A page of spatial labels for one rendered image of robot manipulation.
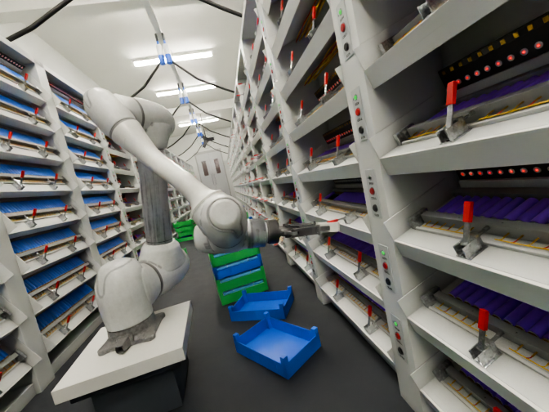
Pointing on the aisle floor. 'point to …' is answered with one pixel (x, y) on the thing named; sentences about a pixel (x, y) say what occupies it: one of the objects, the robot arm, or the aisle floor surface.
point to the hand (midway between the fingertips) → (328, 226)
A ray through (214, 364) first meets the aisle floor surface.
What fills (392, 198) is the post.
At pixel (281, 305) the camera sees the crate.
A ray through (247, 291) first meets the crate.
